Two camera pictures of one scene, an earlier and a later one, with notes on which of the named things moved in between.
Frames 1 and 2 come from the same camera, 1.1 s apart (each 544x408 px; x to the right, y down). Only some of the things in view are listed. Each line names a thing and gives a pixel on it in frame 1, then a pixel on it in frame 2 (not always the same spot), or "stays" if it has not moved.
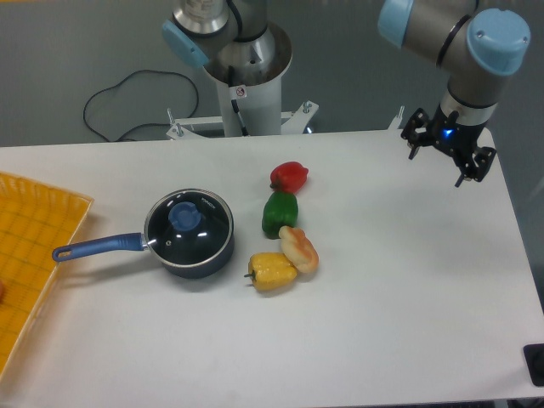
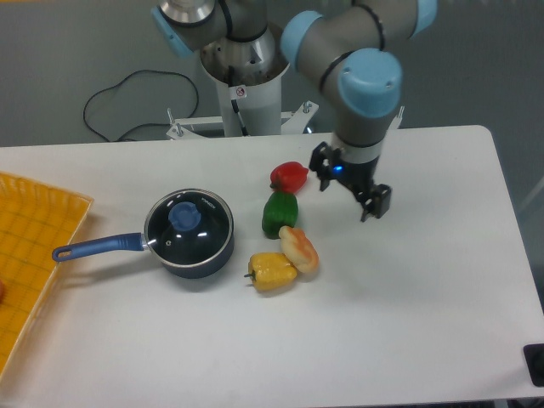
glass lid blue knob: [189, 227] stays
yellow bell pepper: [271, 270] stays
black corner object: [535, 357] stays
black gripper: [458, 139] → [375, 199]
